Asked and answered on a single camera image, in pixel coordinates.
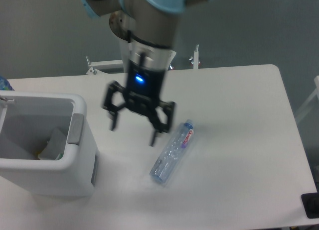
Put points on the blue bottle behind trash can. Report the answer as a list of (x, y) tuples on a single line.
[(5, 84)]

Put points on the clear plastic water bottle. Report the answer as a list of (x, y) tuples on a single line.
[(173, 152)]

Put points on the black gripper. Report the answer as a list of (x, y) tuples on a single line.
[(144, 90)]

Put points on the white paper wrapper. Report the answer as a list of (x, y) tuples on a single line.
[(54, 149)]

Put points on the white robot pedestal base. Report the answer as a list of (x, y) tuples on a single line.
[(117, 63)]

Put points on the black device at table edge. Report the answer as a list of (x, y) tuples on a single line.
[(311, 204)]

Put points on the white frame at right edge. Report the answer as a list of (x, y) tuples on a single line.
[(308, 104)]

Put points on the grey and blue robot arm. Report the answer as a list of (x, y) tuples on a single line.
[(150, 27)]

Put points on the white plastic trash can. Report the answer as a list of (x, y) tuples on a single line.
[(27, 121)]

